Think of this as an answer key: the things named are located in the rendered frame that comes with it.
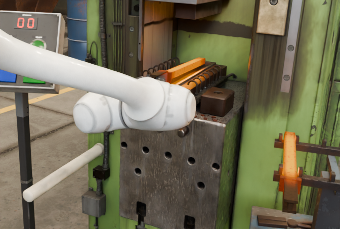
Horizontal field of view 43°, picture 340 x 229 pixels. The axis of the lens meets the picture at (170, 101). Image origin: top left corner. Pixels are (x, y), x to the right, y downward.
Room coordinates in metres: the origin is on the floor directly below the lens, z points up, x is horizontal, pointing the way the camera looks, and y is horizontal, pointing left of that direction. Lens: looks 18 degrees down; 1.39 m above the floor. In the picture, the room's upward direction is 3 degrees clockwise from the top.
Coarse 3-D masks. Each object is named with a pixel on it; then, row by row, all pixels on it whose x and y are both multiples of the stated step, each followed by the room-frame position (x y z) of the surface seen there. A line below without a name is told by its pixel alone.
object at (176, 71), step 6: (192, 60) 1.61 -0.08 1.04; (198, 60) 1.62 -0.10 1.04; (204, 60) 1.67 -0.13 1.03; (180, 66) 1.48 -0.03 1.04; (186, 66) 1.49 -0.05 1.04; (192, 66) 1.55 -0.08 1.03; (198, 66) 1.61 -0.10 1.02; (156, 72) 1.31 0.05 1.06; (162, 72) 1.31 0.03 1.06; (168, 72) 1.34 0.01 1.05; (174, 72) 1.39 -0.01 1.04; (180, 72) 1.44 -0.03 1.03; (168, 78) 1.34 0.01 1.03
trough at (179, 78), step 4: (204, 64) 1.77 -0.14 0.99; (208, 64) 1.77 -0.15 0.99; (196, 68) 1.68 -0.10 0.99; (200, 68) 1.71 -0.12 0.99; (188, 72) 1.60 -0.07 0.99; (192, 72) 1.63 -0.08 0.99; (180, 76) 1.53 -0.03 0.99; (184, 76) 1.56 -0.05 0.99; (188, 76) 1.57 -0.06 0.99; (172, 80) 1.46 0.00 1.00; (176, 80) 1.49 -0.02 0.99; (180, 80) 1.50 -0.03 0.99
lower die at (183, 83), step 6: (174, 66) 1.75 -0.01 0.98; (210, 66) 1.71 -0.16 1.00; (222, 66) 1.74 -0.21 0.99; (198, 72) 1.58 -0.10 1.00; (210, 72) 1.63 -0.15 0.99; (216, 72) 1.63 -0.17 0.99; (222, 72) 1.70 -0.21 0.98; (186, 78) 1.48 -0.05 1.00; (192, 78) 1.52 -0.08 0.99; (204, 78) 1.53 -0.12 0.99; (210, 78) 1.56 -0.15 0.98; (180, 84) 1.41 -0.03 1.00; (186, 84) 1.43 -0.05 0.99; (192, 84) 1.44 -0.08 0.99; (198, 84) 1.44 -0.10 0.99; (192, 90) 1.39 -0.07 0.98; (198, 90) 1.45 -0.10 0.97
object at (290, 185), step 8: (288, 136) 1.13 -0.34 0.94; (288, 144) 1.07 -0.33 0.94; (288, 152) 1.02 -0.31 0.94; (288, 160) 0.97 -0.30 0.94; (288, 168) 0.92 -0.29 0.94; (280, 176) 0.87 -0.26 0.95; (288, 176) 0.87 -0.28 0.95; (296, 176) 0.88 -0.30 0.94; (280, 184) 0.86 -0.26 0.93; (288, 184) 0.84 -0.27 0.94; (296, 184) 0.84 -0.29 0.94; (288, 192) 0.80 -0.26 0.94; (296, 192) 0.80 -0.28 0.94; (288, 200) 0.77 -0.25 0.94; (296, 200) 0.77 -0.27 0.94; (288, 208) 0.77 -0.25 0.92
